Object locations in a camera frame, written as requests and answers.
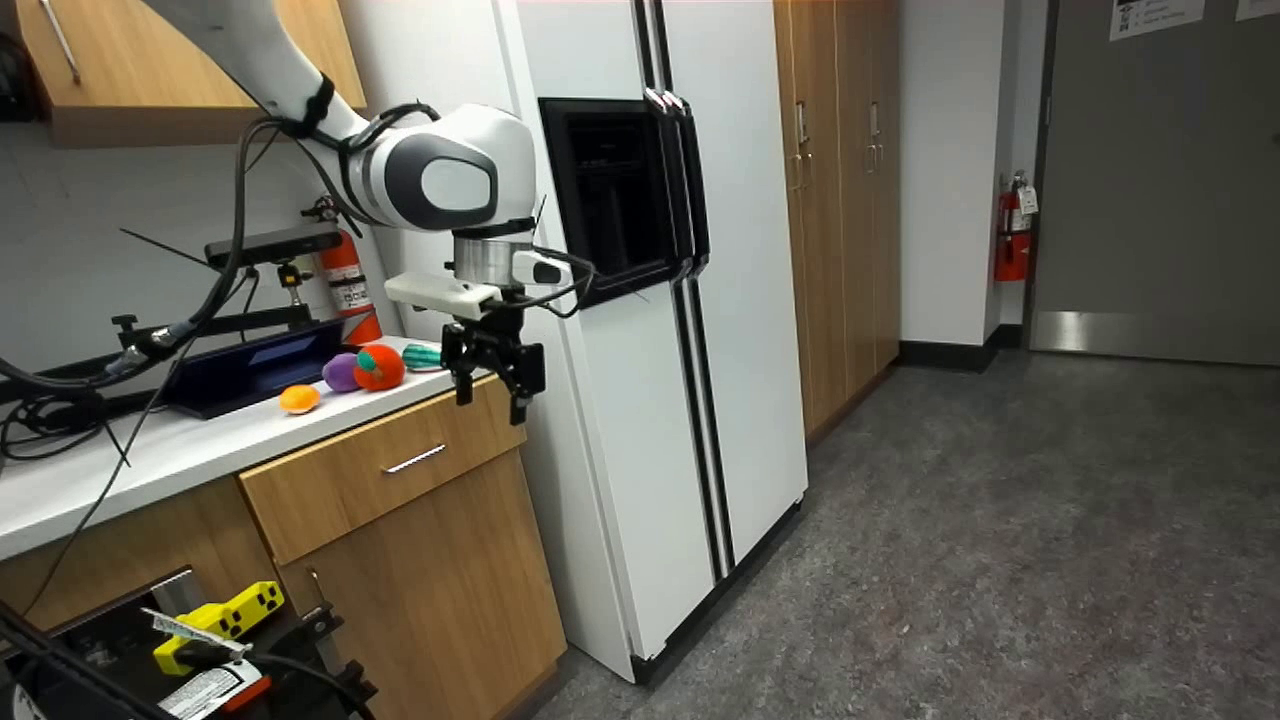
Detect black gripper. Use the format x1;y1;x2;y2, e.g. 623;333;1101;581
437;296;554;427

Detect wooden drawer white inside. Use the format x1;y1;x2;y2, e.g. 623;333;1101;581
235;370;531;567

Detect wooden cabinet door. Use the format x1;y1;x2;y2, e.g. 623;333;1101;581
277;449;573;720

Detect tall wooden cabinet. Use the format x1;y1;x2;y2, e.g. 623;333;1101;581
769;0;906;443

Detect orange red plush toy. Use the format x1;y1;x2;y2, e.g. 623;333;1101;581
348;339;409;396

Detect purple plush toy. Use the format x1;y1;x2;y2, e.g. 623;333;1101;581
319;346;366;399

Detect red white fire extinguisher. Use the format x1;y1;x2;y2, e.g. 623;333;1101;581
300;196;388;350

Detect yellow plush toy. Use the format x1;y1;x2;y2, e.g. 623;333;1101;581
277;379;329;420

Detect black fridge dispenser panel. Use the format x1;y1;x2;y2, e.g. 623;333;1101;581
536;86;712;310

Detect dark blue case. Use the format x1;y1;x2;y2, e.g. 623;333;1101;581
156;314;348;420

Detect white refrigerator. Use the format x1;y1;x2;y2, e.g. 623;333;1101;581
337;0;811;688

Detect yellow power plug block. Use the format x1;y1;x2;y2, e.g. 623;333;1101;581
149;575;288;679

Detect white printed packet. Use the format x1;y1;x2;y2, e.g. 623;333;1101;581
156;655;277;720

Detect black robot table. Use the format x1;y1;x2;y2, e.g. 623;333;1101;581
0;603;380;720

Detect grey metal door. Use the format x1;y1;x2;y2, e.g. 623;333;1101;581
1027;0;1280;370

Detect white paper notice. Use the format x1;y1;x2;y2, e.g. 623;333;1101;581
1110;0;1209;45

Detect silver drawer handle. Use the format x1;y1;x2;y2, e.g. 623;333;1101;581
380;438;451;480

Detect black fridge door handle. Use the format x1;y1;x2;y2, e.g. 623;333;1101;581
648;0;740;575
628;0;725;583

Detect black stereo camera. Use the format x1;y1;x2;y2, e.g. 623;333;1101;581
201;218;348;274

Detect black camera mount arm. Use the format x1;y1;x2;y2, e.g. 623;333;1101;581
0;304;318;405

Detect thin black camera cable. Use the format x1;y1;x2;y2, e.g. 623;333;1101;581
15;266;261;625

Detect coiled black cables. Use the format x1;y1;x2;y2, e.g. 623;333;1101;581
0;383;112;463

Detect wooden wall cabinet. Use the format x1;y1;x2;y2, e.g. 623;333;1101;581
14;0;374;142

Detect silver cabinet handle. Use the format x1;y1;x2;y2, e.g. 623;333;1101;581
35;0;84;91

